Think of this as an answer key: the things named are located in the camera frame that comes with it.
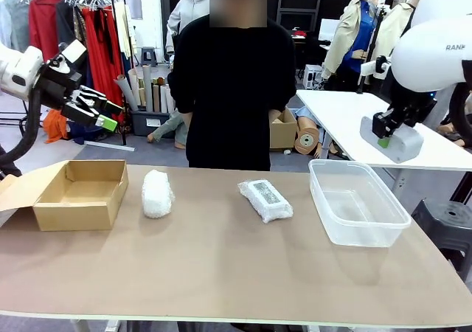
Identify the cream hanging garment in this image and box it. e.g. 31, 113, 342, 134
113, 2, 134, 60

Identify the fully white bubble-wrapped clock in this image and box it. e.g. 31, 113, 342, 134
141, 169, 176, 219

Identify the white monitor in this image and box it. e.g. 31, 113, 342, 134
318, 18, 342, 42

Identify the small grey stool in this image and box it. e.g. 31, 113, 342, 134
141, 46, 159, 68

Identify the black metal clothes rack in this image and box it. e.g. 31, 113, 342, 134
0, 0, 128, 147

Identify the black arm hose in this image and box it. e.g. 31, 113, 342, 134
0, 88, 42, 167
448, 58, 472, 147

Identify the black plastic stool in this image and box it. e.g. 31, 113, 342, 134
411, 198, 472, 272

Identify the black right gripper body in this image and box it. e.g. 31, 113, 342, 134
386, 77, 438, 128

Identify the brown paper roll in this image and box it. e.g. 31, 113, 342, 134
294, 125, 320, 156

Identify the long red hanging dress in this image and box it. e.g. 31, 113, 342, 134
80, 6, 125, 125

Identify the clear plastic container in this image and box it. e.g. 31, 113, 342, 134
308, 158, 412, 248

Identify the black hanging garment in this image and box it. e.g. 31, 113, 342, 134
55, 0, 91, 86

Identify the tall grey upright tube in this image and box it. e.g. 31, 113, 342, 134
142, 63, 153, 114

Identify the black left arm hose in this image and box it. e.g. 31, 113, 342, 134
0, 88, 42, 167

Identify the black metal shelving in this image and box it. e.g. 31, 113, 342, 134
275, 0, 326, 34

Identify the mannequin in cream jacket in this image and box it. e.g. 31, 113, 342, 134
383, 0, 421, 63

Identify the low black rack frame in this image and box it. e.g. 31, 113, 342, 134
0, 99, 42, 127

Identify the grey hanging garment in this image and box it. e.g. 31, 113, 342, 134
0, 0, 32, 52

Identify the orange cloth pile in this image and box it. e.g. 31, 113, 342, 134
43, 109, 70, 144

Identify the lying mannequin in blue clothes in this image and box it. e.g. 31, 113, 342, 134
294, 105, 350, 159

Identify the lying mannequin in grey-green clothes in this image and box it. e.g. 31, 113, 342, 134
147, 108, 192, 151

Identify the dark blue cloth pile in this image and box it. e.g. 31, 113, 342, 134
67, 120, 99, 145

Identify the small background cardboard box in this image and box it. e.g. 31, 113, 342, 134
269, 107, 298, 151

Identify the white rectangular box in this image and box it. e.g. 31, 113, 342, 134
359, 116, 424, 164

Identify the black tripod pole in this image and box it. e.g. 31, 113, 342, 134
355, 5, 392, 95

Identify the black right arm hose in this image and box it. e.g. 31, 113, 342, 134
448, 58, 472, 147

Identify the open brown cardboard box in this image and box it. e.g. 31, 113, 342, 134
0, 159, 130, 232

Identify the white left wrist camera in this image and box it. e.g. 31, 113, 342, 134
55, 39, 89, 71

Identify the mannequin in beige coat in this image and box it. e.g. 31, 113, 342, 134
321, 0, 392, 89

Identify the slanted grey cardboard tube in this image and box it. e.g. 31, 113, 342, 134
113, 74, 139, 111

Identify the white metal floor bar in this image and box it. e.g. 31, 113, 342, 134
83, 139, 136, 152

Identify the grey storage bin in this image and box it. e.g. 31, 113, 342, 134
131, 109, 176, 137

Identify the person in black sweater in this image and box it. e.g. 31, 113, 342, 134
167, 0, 298, 173

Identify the white computer case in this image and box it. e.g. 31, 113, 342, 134
303, 63, 325, 89

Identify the white background table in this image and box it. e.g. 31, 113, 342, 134
296, 88, 472, 196

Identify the bubble-wrapped clock with grey face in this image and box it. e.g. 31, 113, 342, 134
237, 179, 294, 224

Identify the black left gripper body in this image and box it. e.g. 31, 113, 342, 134
36, 60, 82, 110

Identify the beige cardboard tube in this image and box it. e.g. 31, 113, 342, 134
127, 69, 142, 108

